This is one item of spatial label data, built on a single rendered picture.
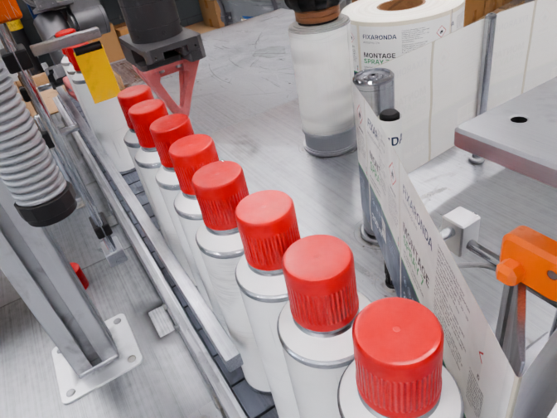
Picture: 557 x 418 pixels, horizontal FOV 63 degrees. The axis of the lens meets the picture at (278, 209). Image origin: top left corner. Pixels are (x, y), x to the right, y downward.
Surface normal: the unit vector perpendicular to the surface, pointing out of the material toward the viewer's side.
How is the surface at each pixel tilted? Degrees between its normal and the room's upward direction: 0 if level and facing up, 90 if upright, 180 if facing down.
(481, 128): 0
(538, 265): 90
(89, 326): 90
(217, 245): 42
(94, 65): 90
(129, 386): 0
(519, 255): 90
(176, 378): 0
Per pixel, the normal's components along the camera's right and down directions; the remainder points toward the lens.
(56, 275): 0.51, 0.43
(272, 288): -0.15, -0.15
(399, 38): -0.20, 0.60
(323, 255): -0.22, -0.79
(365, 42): -0.70, 0.51
